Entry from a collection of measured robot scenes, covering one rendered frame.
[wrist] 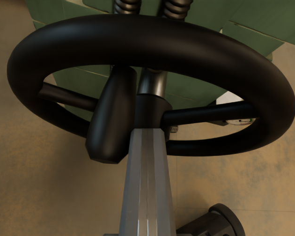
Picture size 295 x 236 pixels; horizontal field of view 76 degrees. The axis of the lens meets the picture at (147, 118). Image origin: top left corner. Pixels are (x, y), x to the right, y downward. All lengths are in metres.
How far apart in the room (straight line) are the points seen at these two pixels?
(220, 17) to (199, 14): 0.02
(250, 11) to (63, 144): 0.94
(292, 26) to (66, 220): 1.02
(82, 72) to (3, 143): 0.69
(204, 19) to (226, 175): 1.13
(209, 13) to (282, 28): 0.18
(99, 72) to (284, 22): 0.37
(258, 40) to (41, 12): 0.37
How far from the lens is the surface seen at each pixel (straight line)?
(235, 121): 0.52
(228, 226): 1.02
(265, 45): 0.39
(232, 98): 0.58
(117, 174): 1.03
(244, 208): 1.35
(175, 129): 0.51
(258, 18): 0.35
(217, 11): 0.21
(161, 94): 0.23
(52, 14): 0.40
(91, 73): 0.51
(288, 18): 0.36
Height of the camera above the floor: 1.02
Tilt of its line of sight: 66 degrees down
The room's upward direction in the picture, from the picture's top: 40 degrees clockwise
